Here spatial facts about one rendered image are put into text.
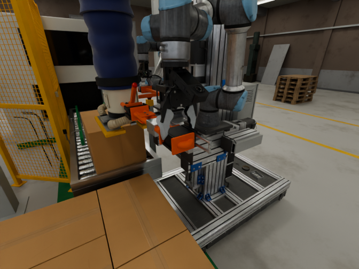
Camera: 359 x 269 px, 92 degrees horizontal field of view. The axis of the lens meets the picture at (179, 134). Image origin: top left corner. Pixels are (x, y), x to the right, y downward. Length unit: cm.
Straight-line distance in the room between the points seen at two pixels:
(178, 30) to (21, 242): 125
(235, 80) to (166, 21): 57
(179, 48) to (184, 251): 90
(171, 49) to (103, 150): 107
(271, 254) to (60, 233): 149
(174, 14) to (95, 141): 106
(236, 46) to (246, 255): 149
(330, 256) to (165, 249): 140
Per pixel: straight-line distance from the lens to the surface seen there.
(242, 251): 174
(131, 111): 76
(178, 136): 47
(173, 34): 46
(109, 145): 138
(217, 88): 102
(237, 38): 91
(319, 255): 198
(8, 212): 246
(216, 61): 124
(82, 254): 113
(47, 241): 126
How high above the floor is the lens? 142
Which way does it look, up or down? 24 degrees down
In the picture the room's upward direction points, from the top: straight up
